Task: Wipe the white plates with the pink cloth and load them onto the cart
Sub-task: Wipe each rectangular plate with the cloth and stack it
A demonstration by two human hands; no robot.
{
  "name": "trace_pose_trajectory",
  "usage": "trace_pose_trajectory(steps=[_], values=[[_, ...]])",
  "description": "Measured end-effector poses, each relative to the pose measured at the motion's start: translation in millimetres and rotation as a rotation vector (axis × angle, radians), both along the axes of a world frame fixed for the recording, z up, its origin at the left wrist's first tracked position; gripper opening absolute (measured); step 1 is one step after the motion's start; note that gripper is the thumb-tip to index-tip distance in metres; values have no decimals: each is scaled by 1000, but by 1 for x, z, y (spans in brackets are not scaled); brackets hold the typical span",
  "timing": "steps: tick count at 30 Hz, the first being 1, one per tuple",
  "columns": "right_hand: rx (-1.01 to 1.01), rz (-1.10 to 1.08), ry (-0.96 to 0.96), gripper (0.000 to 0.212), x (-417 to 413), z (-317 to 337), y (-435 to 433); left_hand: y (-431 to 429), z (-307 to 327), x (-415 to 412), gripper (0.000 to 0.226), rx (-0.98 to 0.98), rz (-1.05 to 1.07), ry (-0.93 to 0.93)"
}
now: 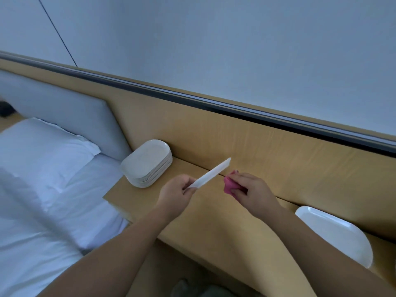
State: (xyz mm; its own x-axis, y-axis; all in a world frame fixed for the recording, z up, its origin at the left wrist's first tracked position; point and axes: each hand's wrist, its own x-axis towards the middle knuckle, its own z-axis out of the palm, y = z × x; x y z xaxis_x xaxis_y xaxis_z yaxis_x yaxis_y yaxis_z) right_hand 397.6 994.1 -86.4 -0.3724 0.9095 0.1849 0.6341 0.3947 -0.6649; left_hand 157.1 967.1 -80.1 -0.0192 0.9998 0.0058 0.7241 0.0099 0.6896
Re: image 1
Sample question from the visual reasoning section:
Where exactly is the person's right forearm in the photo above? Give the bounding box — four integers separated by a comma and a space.
266, 204, 396, 297

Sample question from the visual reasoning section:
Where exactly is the pile of white oblong plates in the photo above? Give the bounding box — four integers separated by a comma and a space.
120, 139, 173, 189

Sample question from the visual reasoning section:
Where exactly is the black wall rail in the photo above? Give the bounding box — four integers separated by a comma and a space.
0, 51, 396, 157

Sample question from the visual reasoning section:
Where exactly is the white glossy rectangular plate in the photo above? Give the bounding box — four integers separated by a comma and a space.
187, 157, 232, 190
295, 206, 374, 269

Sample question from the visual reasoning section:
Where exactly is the white bed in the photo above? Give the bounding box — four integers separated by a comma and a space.
0, 151, 131, 297

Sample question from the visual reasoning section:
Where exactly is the person's left hand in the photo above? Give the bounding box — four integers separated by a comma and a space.
155, 174, 198, 222

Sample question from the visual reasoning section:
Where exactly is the person's right hand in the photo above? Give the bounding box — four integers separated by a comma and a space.
226, 170, 283, 220

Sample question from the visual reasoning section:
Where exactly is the white pillow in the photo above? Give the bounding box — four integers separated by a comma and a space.
0, 117, 101, 198

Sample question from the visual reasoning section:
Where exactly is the person's left forearm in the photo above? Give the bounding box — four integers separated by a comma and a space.
37, 210, 171, 297

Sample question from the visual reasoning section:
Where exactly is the pink cleaning cloth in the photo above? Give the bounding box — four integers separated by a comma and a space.
223, 174, 246, 196

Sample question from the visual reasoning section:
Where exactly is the black telephone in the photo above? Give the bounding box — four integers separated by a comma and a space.
0, 102, 15, 118

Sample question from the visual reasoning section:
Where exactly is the grey upholstered headboard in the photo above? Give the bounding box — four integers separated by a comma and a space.
0, 70, 132, 162

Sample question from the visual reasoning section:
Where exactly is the wooden bedside table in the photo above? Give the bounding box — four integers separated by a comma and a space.
0, 112, 27, 134

